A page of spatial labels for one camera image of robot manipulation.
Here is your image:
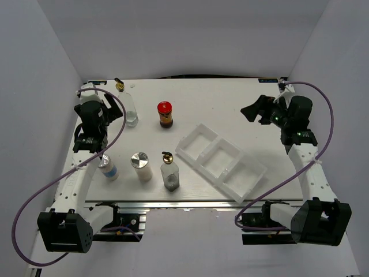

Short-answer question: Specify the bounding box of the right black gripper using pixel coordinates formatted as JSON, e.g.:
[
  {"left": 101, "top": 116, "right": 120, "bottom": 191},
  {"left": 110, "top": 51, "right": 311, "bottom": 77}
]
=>
[{"left": 240, "top": 95, "right": 291, "bottom": 129}]

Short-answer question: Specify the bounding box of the clear oil bottle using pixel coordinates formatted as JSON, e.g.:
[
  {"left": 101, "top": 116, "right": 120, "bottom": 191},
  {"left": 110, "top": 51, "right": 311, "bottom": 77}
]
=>
[{"left": 114, "top": 78, "right": 139, "bottom": 128}]

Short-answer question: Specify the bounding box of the blue label shaker bottle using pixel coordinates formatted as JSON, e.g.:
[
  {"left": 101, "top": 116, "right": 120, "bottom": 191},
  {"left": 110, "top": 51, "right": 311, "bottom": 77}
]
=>
[{"left": 98, "top": 154, "right": 119, "bottom": 181}]

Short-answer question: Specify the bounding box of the silver lid white shaker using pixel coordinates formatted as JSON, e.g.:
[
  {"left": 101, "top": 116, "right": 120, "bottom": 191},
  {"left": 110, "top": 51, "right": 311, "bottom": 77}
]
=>
[{"left": 130, "top": 152, "right": 153, "bottom": 182}]

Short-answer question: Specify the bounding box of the red lid sauce jar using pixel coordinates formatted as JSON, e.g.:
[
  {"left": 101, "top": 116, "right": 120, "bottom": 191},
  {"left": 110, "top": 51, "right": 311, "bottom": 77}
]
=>
[{"left": 157, "top": 101, "right": 173, "bottom": 128}]

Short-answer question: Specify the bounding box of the dark sauce oil bottle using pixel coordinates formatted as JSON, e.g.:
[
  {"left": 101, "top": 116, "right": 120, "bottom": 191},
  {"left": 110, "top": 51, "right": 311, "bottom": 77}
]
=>
[{"left": 160, "top": 151, "right": 180, "bottom": 192}]

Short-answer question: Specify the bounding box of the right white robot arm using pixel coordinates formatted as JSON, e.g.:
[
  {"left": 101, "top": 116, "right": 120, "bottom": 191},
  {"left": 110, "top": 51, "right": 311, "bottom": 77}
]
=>
[{"left": 240, "top": 95, "right": 352, "bottom": 246}]

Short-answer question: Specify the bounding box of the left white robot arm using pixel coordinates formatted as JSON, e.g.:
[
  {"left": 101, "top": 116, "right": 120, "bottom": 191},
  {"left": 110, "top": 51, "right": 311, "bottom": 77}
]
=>
[{"left": 37, "top": 89, "right": 123, "bottom": 253}]

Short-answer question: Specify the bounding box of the left blue table sticker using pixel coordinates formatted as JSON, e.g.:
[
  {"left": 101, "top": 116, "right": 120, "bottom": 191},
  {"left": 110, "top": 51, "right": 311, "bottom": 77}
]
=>
[{"left": 87, "top": 80, "right": 107, "bottom": 85}]

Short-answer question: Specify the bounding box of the blue table sticker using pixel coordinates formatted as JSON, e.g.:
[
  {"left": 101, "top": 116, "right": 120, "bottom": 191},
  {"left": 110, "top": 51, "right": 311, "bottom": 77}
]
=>
[
  {"left": 87, "top": 80, "right": 107, "bottom": 85},
  {"left": 258, "top": 78, "right": 278, "bottom": 83}
]

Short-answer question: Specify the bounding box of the right blue table sticker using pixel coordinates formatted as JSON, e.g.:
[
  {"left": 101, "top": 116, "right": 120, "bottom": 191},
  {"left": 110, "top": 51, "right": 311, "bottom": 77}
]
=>
[{"left": 258, "top": 78, "right": 278, "bottom": 83}]

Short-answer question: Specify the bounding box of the white three-compartment tray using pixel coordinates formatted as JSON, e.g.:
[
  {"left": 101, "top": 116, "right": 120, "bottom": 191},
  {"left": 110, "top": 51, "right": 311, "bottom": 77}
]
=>
[{"left": 176, "top": 123, "right": 267, "bottom": 204}]

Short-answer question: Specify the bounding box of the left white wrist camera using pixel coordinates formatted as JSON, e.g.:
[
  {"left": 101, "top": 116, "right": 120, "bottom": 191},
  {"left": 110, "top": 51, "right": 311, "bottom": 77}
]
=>
[{"left": 76, "top": 83, "right": 102, "bottom": 104}]

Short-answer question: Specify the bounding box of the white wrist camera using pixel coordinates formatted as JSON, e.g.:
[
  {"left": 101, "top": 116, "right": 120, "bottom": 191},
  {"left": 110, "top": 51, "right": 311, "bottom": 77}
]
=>
[
  {"left": 273, "top": 81, "right": 295, "bottom": 107},
  {"left": 76, "top": 83, "right": 102, "bottom": 104}
]

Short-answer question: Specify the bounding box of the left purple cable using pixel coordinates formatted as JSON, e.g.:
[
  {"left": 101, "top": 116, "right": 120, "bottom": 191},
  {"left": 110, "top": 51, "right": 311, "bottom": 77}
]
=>
[{"left": 10, "top": 88, "right": 127, "bottom": 266}]

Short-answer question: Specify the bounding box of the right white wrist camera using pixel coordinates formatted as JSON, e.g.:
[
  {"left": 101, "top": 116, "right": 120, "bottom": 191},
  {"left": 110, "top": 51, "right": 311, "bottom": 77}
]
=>
[{"left": 273, "top": 81, "right": 295, "bottom": 107}]

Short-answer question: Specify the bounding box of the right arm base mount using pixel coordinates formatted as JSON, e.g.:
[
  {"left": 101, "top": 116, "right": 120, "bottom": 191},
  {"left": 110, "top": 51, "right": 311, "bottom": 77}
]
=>
[{"left": 241, "top": 200, "right": 296, "bottom": 245}]

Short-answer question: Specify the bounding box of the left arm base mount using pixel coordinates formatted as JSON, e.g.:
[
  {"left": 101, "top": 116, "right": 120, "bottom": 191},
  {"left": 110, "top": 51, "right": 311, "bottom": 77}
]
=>
[{"left": 86, "top": 202, "right": 146, "bottom": 242}]

